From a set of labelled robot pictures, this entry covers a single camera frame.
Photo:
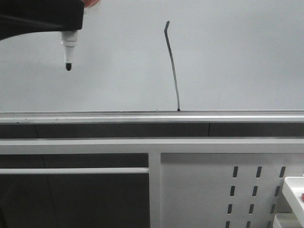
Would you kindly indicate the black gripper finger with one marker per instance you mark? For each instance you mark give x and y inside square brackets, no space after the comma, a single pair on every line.
[18,17]

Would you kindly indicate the white whiteboard marker black tip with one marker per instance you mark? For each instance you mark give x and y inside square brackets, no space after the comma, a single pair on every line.
[69,41]

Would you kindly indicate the red round magnet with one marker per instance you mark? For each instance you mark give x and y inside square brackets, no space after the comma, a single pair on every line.
[90,3]

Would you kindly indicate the white marker tray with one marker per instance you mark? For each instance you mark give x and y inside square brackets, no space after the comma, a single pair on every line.
[293,188]

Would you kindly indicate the white lower tray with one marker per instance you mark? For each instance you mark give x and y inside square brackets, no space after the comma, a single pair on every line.
[284,220]

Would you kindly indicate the large whiteboard with aluminium frame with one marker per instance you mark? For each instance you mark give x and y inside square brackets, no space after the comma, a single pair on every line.
[232,57]

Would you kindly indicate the white metal stand frame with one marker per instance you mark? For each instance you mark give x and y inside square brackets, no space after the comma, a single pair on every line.
[146,183]

